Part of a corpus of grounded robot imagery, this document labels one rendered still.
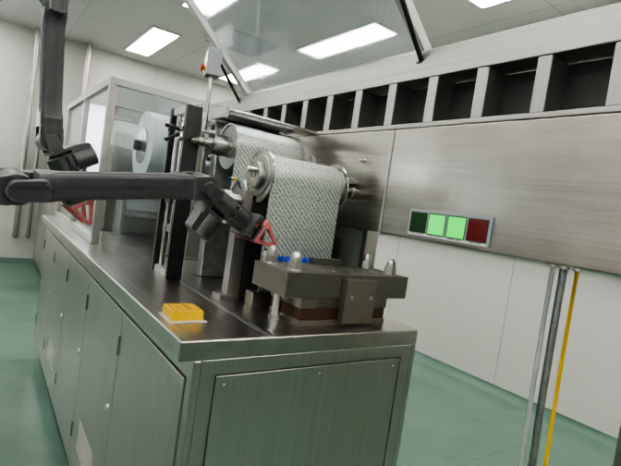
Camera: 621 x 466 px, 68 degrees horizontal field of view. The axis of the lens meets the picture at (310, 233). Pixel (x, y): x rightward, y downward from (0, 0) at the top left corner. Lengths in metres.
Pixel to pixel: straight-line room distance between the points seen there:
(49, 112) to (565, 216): 1.29
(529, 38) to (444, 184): 0.37
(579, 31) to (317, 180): 0.69
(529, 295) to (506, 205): 2.65
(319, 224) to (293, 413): 0.52
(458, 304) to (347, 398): 2.93
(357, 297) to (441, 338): 3.05
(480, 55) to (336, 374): 0.84
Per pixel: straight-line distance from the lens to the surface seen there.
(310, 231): 1.31
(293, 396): 1.10
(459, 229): 1.17
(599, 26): 1.14
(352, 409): 1.23
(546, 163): 1.09
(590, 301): 3.56
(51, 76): 1.49
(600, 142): 1.05
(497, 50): 1.25
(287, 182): 1.26
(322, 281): 1.12
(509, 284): 3.81
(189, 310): 1.05
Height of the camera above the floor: 1.18
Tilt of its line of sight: 3 degrees down
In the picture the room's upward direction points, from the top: 8 degrees clockwise
